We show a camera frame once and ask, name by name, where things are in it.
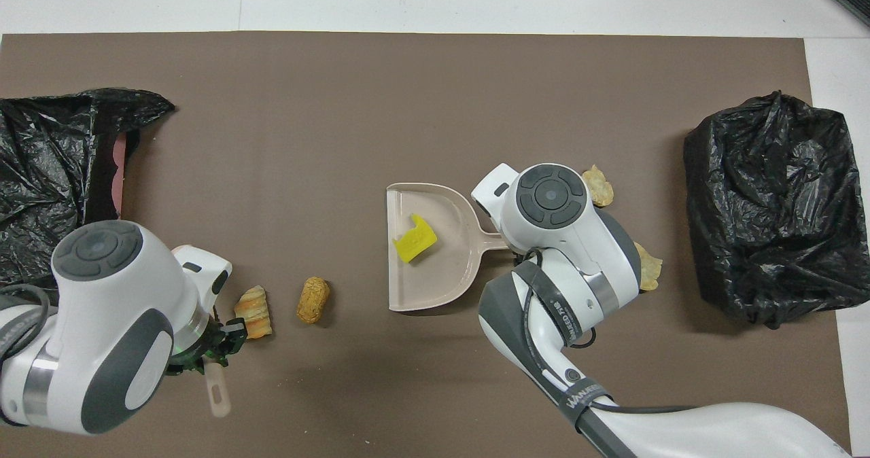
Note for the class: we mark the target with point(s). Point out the pale foam piece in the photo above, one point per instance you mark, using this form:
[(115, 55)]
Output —
[(649, 268), (599, 187)]

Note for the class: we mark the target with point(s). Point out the brown table mat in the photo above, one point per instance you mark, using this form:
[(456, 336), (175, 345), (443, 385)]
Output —
[(340, 104)]

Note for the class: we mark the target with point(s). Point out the black trash bag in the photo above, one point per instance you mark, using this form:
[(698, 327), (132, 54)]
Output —
[(47, 159), (781, 206)]

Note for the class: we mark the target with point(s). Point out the large wavy yellow sponge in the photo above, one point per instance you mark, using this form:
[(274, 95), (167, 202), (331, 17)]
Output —
[(414, 242)]

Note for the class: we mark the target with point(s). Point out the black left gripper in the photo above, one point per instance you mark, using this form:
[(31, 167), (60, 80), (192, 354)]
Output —
[(207, 346)]

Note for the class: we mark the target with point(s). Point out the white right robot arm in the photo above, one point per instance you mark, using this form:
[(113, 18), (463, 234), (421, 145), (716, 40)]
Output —
[(564, 234)]

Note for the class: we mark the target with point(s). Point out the brown toy bread roll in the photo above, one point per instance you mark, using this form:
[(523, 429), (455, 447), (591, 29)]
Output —
[(312, 300)]

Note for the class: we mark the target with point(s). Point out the striped toy croissant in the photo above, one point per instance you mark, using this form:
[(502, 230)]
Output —
[(255, 312)]

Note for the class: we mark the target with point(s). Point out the beige plastic dustpan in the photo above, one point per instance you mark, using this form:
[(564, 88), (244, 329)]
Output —
[(435, 274)]

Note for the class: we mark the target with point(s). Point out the beige brush black bristles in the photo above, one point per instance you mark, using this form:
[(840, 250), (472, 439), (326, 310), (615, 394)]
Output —
[(224, 407)]

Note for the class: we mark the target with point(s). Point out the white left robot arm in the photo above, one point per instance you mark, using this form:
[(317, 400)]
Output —
[(115, 322)]

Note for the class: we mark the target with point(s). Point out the pink bin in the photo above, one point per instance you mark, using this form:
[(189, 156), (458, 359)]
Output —
[(119, 172)]

